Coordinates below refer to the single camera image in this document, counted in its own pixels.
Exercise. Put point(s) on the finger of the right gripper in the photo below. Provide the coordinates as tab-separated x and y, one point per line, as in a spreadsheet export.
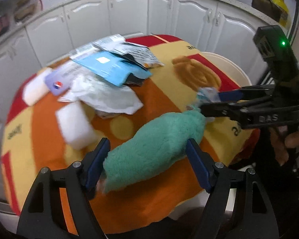
223	109
246	93

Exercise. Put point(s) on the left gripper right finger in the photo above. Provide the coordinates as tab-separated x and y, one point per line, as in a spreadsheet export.
237	206

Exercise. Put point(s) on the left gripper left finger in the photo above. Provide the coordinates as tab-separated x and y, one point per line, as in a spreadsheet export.
58	206

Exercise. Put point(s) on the teal fluffy cloth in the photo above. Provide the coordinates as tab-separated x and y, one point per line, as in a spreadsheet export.
155	147

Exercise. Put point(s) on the white foam sponge block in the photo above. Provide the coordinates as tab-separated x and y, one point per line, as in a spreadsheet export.
74	126

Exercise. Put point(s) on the black white snack wrapper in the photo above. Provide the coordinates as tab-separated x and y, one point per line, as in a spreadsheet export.
138	54

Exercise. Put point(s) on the white plastic bag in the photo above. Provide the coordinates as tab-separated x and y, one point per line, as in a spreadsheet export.
102	96

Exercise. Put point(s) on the light blue plastic packet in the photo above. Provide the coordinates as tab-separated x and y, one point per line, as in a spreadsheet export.
113	69

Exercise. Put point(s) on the small white sponge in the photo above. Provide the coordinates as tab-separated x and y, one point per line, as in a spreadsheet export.
36	89

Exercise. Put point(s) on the white purple toothpaste box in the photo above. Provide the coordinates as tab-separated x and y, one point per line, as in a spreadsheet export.
60	79

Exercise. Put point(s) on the clear wrapper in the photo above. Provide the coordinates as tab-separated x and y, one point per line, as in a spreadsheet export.
205	95

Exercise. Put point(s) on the beige plastic trash bin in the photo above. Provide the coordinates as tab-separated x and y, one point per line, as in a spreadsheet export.
234	72

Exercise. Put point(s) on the white kitchen cabinets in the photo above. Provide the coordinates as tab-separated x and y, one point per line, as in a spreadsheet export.
224	27

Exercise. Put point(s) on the person's right hand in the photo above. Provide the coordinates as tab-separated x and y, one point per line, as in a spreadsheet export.
281	144

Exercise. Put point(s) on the colourful fleece blanket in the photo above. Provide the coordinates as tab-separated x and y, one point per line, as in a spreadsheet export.
32	139

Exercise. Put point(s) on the yellow oil bottle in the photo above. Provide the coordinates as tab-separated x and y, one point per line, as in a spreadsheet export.
284	11

